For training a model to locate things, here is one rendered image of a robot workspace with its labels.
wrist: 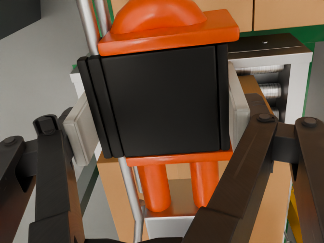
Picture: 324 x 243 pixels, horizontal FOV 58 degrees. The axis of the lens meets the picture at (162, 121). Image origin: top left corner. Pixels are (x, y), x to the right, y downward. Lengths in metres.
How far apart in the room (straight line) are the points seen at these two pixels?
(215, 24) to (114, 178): 0.52
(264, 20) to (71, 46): 0.99
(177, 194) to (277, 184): 0.43
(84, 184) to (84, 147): 1.20
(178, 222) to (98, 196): 1.88
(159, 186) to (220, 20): 0.13
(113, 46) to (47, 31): 1.45
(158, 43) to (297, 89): 0.83
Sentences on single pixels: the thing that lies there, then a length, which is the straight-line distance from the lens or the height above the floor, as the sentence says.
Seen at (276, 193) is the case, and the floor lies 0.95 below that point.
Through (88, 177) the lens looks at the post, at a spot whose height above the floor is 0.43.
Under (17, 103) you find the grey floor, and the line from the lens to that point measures 1.86.
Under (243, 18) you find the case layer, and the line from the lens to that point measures 0.91.
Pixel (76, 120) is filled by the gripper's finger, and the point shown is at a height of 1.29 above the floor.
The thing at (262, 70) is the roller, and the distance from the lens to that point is 0.96.
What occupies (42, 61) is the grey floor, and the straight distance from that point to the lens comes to 1.67.
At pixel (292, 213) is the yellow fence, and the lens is 1.46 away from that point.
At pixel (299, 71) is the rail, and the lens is 0.94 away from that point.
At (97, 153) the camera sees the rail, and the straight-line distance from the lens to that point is 1.08.
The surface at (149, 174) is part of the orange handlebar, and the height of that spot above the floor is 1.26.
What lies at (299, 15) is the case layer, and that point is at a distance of 0.95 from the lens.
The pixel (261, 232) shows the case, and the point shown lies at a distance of 0.77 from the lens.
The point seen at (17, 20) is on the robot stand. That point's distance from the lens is 1.39.
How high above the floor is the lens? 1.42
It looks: 59 degrees down
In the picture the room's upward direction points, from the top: 173 degrees counter-clockwise
